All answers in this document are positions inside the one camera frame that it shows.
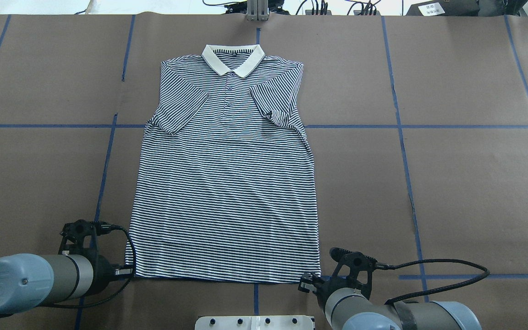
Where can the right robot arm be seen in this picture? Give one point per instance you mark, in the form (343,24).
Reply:
(346,307)

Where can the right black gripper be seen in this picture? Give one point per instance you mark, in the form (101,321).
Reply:
(321,286)

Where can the black power box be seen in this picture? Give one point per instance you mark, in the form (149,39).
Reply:
(457,8)

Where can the white column base plate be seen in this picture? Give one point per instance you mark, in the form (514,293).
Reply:
(256,322)

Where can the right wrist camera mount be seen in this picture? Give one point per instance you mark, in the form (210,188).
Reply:
(356,262)

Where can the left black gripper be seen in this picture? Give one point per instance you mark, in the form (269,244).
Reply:
(103,270)

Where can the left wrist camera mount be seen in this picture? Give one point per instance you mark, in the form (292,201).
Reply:
(80,237)

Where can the blue white striped polo shirt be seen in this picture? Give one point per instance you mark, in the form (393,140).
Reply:
(226,186)

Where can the aluminium frame post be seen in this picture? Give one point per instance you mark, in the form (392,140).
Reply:
(258,10)

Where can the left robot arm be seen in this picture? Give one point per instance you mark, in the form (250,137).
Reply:
(29,281)

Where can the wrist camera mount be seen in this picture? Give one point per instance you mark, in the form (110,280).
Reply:
(80,237)
(356,262)

